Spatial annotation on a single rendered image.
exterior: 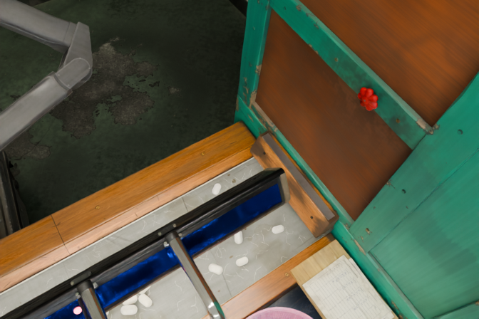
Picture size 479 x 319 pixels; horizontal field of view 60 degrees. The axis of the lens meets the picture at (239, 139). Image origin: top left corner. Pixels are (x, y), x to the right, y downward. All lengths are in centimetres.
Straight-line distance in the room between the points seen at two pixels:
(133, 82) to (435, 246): 185
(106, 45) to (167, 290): 179
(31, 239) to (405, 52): 93
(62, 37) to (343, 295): 85
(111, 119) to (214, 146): 111
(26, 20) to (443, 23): 75
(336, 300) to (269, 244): 21
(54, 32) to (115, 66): 153
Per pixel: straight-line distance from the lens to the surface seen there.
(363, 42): 76
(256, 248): 111
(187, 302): 107
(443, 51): 66
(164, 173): 116
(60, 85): 92
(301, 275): 107
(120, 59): 250
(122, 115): 225
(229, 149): 120
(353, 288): 109
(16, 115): 91
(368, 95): 74
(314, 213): 106
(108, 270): 72
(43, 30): 96
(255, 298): 105
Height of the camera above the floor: 179
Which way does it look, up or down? 57 degrees down
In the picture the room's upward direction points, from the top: 8 degrees clockwise
